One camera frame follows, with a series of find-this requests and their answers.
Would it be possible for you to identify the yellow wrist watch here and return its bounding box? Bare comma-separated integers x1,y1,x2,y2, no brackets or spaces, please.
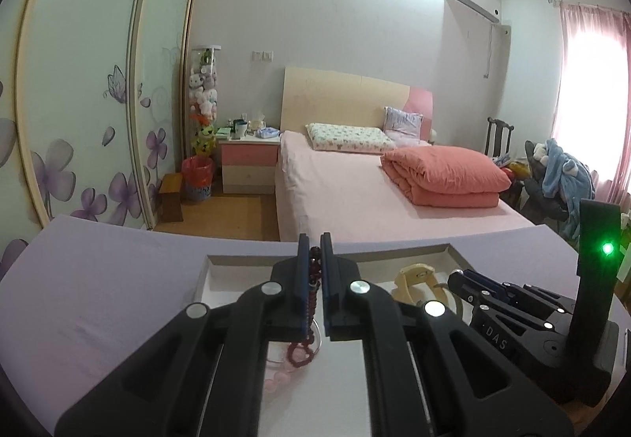
392,263,448,306

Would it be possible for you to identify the pink bead bracelet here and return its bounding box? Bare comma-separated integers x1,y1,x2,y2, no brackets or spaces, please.
264,323,327,396

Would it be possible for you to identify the dark red bead bracelet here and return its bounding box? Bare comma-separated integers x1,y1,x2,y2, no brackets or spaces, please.
286,245,324,368

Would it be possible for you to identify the grey chair with clothes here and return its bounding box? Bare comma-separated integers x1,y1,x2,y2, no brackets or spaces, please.
521,140,569,226

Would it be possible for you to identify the grey shallow tray box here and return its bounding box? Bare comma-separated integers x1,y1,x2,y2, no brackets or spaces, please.
191,243,494,437

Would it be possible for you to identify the folded salmon quilt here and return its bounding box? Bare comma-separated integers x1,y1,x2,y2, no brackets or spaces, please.
381,146,511,208

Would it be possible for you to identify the blue plush garment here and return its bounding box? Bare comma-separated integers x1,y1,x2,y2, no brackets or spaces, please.
535,138,595,243

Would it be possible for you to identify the dark wooden chair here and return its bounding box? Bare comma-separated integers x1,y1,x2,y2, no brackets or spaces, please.
484,118,514,168

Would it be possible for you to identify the purple table cloth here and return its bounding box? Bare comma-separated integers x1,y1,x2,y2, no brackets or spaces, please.
0,213,631,437

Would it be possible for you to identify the bed with cream headboard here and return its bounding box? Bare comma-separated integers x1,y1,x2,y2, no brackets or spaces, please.
275,66,530,243

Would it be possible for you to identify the small purple pillow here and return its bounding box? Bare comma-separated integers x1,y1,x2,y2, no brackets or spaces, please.
383,106,424,139

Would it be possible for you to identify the pink curtain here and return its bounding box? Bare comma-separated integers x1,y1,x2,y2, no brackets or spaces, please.
551,1,630,207

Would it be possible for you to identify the red waste bin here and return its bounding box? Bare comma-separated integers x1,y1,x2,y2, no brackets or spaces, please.
182,156,215,202

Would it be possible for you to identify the floral white pillow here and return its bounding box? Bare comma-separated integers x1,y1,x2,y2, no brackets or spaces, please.
306,123,396,154

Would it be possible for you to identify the pink nightstand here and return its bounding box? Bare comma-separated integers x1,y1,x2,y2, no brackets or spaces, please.
218,136,280,194

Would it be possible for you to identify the white air conditioner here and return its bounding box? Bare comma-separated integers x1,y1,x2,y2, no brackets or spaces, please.
454,0,502,25

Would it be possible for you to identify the plush toy tube stand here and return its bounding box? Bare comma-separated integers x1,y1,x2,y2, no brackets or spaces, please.
188,45,221,157

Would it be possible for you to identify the wardrobe with floral doors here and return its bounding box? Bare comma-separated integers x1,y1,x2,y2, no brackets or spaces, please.
1,0,192,269

